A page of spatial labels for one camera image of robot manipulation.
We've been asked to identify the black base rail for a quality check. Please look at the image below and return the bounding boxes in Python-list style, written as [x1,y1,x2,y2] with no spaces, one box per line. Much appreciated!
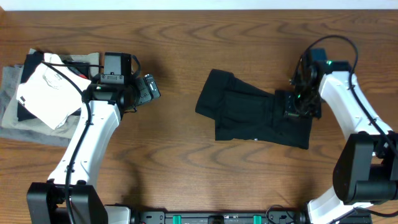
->
[105,203,373,224]

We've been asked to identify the left black cable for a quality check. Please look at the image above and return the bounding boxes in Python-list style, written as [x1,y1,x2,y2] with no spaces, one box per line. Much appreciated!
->
[40,60,105,224]

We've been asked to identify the white folded t-shirt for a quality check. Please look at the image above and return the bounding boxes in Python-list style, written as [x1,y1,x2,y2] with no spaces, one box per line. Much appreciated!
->
[16,53,91,129]

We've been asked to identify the black cable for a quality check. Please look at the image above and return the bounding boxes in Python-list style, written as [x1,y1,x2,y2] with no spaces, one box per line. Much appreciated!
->
[289,34,398,156]
[40,60,105,224]

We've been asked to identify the grey folded garment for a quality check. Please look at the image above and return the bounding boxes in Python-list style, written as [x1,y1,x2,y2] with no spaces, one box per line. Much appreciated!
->
[1,65,70,147]

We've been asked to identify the black folded garment red accents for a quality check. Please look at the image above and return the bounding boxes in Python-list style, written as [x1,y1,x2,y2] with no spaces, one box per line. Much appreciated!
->
[17,52,90,121]

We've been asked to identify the beige folded garment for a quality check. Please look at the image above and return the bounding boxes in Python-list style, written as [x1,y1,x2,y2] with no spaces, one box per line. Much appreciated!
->
[1,49,99,139]

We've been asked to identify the black t-shirt with logo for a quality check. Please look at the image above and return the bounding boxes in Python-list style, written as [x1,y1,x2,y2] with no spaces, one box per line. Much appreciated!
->
[195,69,312,149]

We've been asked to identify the right black cable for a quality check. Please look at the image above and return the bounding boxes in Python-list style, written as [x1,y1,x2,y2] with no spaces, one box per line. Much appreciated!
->
[289,34,398,156]

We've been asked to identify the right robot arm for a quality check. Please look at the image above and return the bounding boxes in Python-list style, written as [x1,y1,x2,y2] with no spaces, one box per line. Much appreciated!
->
[289,59,397,223]

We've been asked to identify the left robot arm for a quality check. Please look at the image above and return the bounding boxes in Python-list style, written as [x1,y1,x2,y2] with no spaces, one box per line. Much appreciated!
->
[27,74,160,223]

